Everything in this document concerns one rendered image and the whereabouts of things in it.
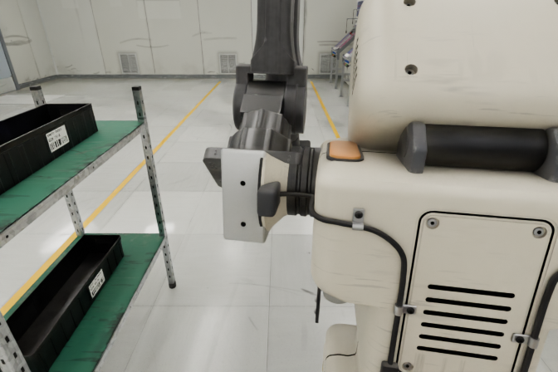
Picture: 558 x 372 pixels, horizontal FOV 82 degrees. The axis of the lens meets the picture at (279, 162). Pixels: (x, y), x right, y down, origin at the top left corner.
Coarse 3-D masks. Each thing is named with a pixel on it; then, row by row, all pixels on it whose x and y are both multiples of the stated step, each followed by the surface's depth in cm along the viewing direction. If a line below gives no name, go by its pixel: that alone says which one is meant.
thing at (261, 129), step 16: (256, 112) 41; (272, 112) 41; (240, 128) 41; (256, 128) 39; (272, 128) 40; (288, 128) 43; (240, 144) 38; (256, 144) 38; (272, 144) 38; (288, 144) 40; (208, 160) 38; (288, 160) 36
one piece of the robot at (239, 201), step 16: (224, 160) 35; (240, 160) 35; (256, 160) 34; (224, 176) 35; (240, 176) 35; (256, 176) 35; (224, 192) 36; (240, 192) 36; (256, 192) 35; (224, 208) 37; (240, 208) 36; (256, 208) 36; (224, 224) 37; (240, 224) 37; (256, 224) 36; (240, 240) 38; (256, 240) 37
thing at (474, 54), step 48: (384, 0) 30; (432, 0) 29; (480, 0) 28; (528, 0) 28; (384, 48) 28; (432, 48) 27; (480, 48) 27; (528, 48) 26; (384, 96) 27; (432, 96) 26; (480, 96) 26; (528, 96) 25; (384, 144) 33
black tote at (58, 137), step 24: (0, 120) 101; (24, 120) 110; (48, 120) 122; (72, 120) 110; (0, 144) 100; (24, 144) 88; (48, 144) 98; (72, 144) 110; (0, 168) 81; (24, 168) 88; (0, 192) 80
